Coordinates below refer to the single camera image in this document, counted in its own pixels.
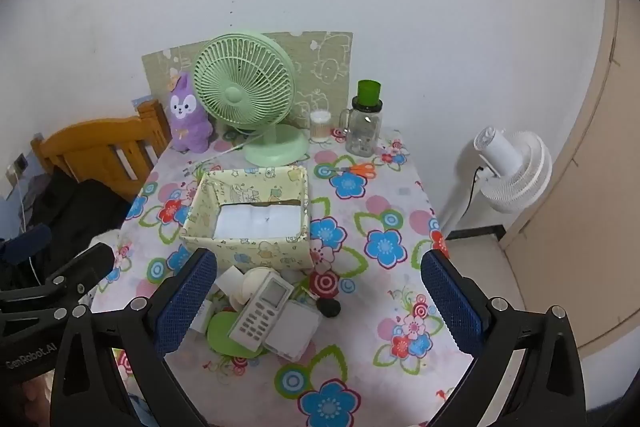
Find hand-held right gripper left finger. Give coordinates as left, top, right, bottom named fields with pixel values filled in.
left=50, top=248, right=219, bottom=427

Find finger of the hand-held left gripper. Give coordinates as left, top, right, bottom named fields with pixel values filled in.
left=0, top=243, right=116, bottom=308
left=0, top=305, right=76, bottom=333

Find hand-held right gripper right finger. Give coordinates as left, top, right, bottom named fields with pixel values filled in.
left=421, top=249, right=587, bottom=427

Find green rounded case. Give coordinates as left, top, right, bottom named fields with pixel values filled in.
left=206, top=309, right=268, bottom=358

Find round cream box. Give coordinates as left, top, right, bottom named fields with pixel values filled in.
left=241, top=267, right=273, bottom=310

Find white remote control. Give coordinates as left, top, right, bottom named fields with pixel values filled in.
left=227, top=271, right=295, bottom=350

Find printed storage box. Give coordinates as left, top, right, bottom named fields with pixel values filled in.
left=179, top=164, right=315, bottom=273

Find clear plastic box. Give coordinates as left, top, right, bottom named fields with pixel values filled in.
left=262, top=299, right=323, bottom=363

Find dark blue cloth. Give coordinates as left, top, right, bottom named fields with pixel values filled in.
left=0, top=224, right=53, bottom=265

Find white standing fan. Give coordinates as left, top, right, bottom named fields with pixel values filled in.
left=440, top=126, right=553, bottom=235

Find purple plush toy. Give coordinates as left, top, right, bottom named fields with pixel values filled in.
left=166, top=72, right=216, bottom=154

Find green desk fan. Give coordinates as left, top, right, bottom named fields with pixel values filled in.
left=193, top=32, right=311, bottom=166

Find glass mug jar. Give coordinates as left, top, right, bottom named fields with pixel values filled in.
left=339, top=97, right=385, bottom=158

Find cotton swab jar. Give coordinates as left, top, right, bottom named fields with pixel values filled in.
left=309, top=109, right=333, bottom=144

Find green plastic cup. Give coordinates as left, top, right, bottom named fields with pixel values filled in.
left=356, top=79, right=383, bottom=106

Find printed cardboard panel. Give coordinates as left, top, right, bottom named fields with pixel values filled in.
left=141, top=29, right=355, bottom=132

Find thin white cable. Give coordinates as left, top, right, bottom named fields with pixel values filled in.
left=12, top=172, right=46, bottom=288

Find black fan cable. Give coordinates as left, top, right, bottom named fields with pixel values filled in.
left=462, top=164, right=486, bottom=220

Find white fan power cord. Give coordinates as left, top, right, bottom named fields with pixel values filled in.
left=190, top=132, right=263, bottom=168

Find orange-handled scissors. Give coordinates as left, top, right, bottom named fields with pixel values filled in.
left=320, top=162, right=377, bottom=180

